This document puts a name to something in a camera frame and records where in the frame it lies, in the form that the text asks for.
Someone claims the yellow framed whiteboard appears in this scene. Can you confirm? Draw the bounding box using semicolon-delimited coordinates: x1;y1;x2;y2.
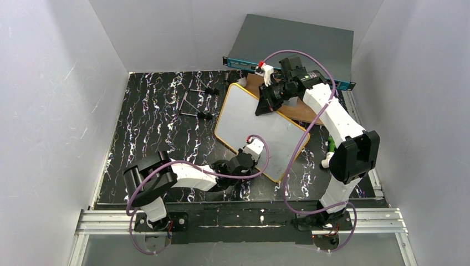
214;83;305;183

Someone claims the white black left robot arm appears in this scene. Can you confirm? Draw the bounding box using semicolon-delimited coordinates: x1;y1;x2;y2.
123;149;261;229

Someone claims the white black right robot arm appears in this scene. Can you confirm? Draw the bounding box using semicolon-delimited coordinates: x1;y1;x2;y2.
255;57;380;227

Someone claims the white pvc elbow near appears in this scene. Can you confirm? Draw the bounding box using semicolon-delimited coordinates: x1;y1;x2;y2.
321;152;334;169

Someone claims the white pvc elbow far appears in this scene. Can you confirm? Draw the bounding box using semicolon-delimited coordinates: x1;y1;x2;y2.
237;78;247;87

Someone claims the brown wooden board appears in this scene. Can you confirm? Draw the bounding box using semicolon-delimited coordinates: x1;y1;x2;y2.
244;73;317;123

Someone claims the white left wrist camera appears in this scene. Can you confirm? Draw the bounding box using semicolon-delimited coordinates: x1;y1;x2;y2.
242;136;264;161

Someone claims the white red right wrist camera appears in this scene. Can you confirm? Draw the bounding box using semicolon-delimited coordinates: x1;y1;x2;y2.
255;61;274;86

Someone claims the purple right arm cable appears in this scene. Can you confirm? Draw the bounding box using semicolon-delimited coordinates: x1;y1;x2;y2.
263;49;359;253

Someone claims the teal grey network switch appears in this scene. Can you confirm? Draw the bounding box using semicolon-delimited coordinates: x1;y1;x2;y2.
223;14;356;91

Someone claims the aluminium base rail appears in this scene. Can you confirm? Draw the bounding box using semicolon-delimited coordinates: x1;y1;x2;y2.
68;208;417;265

